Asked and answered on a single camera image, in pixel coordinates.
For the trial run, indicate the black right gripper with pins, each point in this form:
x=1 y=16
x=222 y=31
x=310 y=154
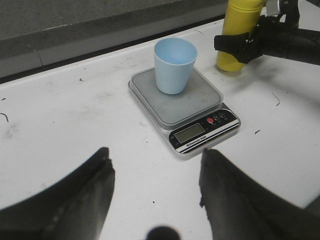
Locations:
x=273 y=34

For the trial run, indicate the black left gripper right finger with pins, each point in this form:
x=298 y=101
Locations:
x=238 y=208

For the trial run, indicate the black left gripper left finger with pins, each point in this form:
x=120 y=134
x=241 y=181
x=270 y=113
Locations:
x=75 y=208

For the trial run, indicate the yellow squeeze bottle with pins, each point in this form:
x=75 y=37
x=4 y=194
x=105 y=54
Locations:
x=241 y=17

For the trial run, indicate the light blue plastic cup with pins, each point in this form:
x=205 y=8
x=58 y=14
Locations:
x=174 y=59

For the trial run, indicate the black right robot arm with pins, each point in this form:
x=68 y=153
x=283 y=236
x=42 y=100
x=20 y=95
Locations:
x=306 y=45

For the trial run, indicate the silver digital kitchen scale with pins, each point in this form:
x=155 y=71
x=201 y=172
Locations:
x=189 y=121

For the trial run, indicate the grey stone counter ledge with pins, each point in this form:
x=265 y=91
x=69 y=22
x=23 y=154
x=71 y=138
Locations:
x=37 y=33

